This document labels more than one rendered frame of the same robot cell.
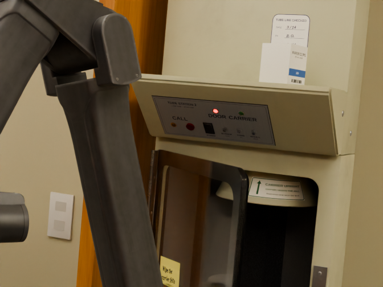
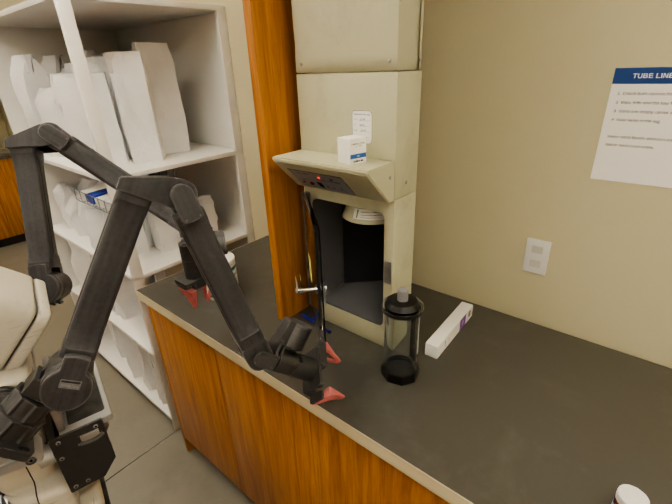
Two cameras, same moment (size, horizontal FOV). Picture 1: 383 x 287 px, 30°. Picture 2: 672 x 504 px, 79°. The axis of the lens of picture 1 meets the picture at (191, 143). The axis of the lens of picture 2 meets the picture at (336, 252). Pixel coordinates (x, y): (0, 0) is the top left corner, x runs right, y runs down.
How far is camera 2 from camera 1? 0.48 m
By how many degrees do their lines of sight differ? 28
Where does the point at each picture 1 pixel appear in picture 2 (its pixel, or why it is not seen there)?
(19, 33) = (124, 208)
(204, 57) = (320, 137)
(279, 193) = (368, 217)
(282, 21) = (357, 115)
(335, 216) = (394, 235)
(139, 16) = (285, 111)
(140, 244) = (228, 292)
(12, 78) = (127, 232)
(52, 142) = not seen: hidden behind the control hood
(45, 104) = not seen: hidden behind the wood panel
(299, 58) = (359, 146)
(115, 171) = (205, 260)
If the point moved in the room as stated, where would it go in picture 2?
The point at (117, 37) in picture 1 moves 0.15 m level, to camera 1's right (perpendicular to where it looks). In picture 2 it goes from (182, 198) to (260, 202)
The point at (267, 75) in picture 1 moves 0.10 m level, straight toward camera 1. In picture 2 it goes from (341, 158) to (325, 167)
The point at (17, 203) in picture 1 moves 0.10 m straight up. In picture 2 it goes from (220, 235) to (214, 201)
